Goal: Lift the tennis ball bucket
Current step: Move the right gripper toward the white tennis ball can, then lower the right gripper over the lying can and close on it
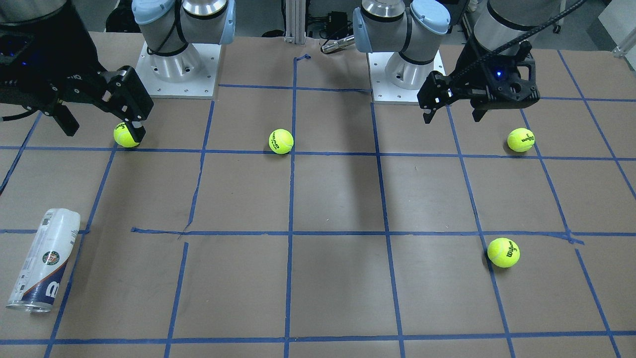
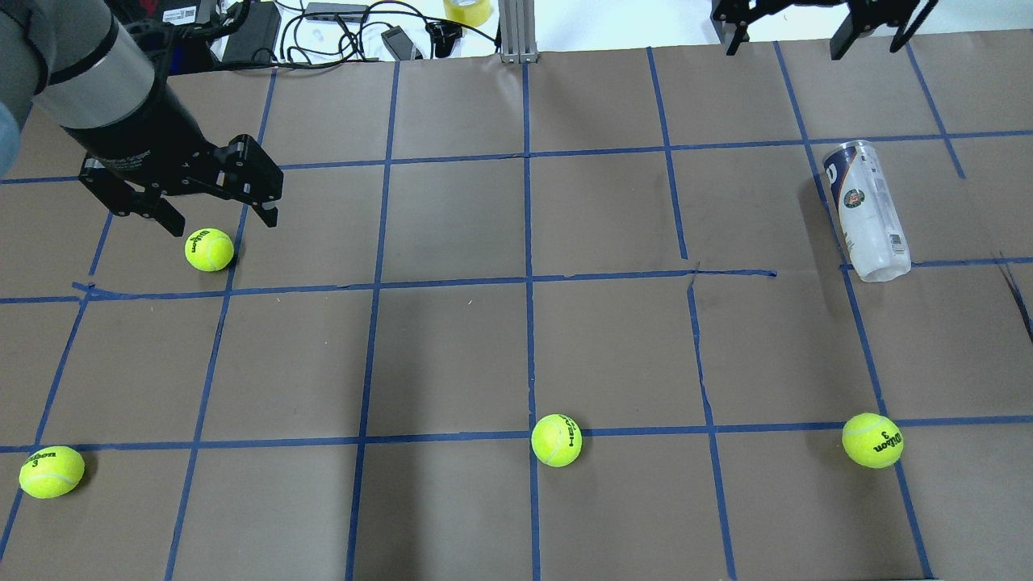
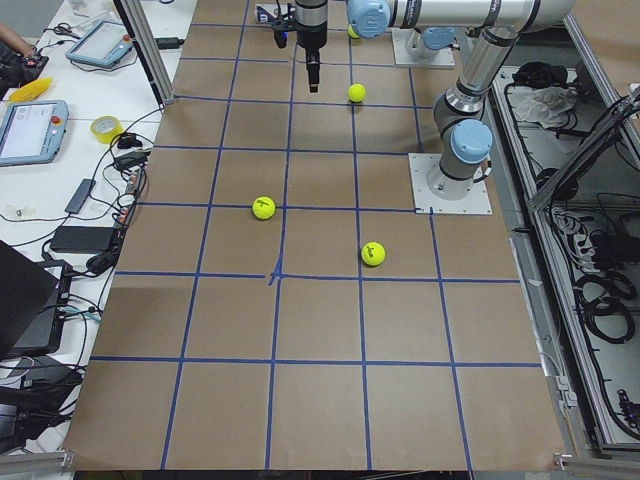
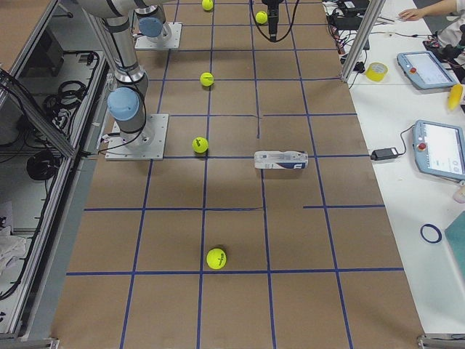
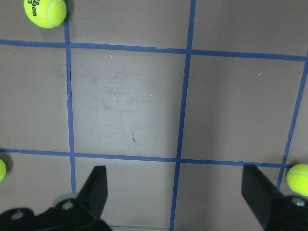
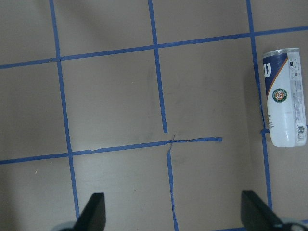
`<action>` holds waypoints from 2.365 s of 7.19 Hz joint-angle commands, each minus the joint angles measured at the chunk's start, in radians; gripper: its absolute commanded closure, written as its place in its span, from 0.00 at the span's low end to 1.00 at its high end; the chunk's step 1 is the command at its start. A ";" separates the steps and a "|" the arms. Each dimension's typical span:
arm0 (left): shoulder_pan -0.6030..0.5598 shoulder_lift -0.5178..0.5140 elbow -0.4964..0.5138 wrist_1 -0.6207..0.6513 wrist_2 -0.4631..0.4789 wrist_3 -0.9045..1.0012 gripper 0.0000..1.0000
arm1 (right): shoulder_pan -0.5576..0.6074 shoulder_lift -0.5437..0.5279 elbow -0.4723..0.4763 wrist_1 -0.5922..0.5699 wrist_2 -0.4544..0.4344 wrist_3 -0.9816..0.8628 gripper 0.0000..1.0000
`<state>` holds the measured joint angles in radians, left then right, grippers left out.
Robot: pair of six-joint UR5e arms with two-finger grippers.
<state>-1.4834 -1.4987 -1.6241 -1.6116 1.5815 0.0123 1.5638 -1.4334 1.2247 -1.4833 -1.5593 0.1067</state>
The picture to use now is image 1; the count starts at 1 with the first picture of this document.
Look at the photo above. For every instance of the white tennis ball can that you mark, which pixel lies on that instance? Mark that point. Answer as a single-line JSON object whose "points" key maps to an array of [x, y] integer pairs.
{"points": [[38, 283]]}

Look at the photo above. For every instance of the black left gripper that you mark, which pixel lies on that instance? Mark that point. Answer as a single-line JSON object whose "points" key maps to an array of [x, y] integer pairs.
{"points": [[471, 63]]}

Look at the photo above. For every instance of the tennis ball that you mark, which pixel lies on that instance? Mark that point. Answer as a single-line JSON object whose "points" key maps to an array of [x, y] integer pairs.
{"points": [[503, 252], [520, 140], [281, 141], [123, 137]]}

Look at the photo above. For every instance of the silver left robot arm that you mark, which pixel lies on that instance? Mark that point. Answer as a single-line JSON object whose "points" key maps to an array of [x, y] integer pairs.
{"points": [[415, 30]]}

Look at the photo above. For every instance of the silver cylindrical connector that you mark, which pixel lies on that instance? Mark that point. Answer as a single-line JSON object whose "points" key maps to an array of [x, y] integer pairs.
{"points": [[333, 46]]}

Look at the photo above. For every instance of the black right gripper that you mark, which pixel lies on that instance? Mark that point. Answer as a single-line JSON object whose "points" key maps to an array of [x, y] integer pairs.
{"points": [[73, 58]]}

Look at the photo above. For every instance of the aluminium frame post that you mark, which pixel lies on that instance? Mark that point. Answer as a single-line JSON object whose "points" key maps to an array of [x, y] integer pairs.
{"points": [[295, 18]]}

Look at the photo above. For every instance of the tennis ball centre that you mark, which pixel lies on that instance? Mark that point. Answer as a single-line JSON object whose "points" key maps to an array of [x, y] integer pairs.
{"points": [[281, 141]]}

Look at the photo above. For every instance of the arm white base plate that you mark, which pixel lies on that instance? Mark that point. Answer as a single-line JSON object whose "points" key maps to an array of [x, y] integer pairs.
{"points": [[198, 74], [382, 84]]}

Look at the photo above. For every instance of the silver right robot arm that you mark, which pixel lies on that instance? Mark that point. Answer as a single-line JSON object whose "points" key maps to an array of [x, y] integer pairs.
{"points": [[168, 26]]}

